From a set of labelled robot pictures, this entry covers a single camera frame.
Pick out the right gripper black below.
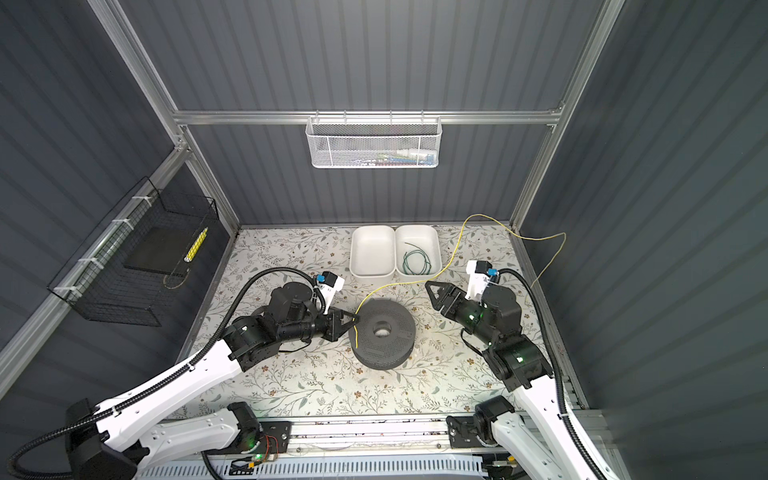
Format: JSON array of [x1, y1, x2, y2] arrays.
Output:
[[426, 278, 496, 349]]

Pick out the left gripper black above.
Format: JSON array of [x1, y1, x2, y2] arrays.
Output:
[[280, 304, 361, 346]]

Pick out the grey perforated cable spool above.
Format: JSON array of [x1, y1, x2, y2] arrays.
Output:
[[348, 299, 416, 371]]

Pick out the white tray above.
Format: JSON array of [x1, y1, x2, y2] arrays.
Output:
[[350, 225, 396, 284], [395, 225, 443, 282]]

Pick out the yellow cable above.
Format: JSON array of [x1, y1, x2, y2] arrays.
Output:
[[352, 213, 568, 350]]

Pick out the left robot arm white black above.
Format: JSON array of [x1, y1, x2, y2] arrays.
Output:
[[7, 271, 359, 479]]

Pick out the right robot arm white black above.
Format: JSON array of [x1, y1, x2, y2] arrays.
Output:
[[425, 262, 618, 479]]

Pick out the items in white basket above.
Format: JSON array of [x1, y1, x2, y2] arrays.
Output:
[[351, 148, 439, 167]]

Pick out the black flat pad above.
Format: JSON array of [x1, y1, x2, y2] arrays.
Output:
[[123, 227, 195, 276]]

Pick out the green cable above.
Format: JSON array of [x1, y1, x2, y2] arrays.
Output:
[[402, 242, 433, 277]]

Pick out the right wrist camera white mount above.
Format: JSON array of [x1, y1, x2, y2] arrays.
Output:
[[465, 260, 498, 302]]

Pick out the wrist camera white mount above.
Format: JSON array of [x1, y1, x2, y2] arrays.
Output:
[[316, 271, 345, 314], [465, 260, 498, 302]]

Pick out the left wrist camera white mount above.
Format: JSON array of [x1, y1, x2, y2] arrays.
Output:
[[316, 271, 345, 314]]

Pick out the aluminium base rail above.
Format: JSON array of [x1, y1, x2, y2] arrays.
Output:
[[110, 413, 631, 480]]

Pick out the white wire mesh basket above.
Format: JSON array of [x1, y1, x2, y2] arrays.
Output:
[[305, 119, 443, 169]]

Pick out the black wire basket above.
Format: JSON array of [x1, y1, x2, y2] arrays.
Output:
[[48, 181, 218, 327]]

